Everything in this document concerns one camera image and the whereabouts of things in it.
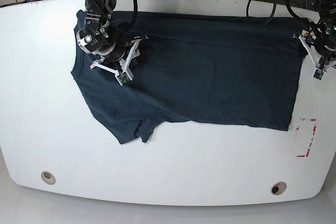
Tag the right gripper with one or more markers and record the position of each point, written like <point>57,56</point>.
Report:
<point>117,57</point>

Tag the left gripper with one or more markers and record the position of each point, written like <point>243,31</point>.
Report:
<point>322,56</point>

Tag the dark blue t-shirt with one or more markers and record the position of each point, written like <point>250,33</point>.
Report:
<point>218,70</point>

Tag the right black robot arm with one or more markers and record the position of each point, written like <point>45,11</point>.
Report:
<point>99,30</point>

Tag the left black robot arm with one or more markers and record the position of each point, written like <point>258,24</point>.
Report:
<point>324,29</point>

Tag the red tape rectangle marking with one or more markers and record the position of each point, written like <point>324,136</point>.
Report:
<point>303,138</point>

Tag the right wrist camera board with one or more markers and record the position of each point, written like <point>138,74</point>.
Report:
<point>124,77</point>

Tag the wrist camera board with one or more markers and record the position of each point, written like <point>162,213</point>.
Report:
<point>124,77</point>
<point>318,74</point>

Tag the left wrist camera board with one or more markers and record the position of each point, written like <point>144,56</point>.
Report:
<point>318,74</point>

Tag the left table cable grommet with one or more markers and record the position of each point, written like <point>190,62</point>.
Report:
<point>48,178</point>

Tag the table cable grommet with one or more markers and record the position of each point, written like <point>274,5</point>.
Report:
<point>278,188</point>
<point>48,178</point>

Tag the right table cable grommet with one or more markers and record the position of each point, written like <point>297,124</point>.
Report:
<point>278,188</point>

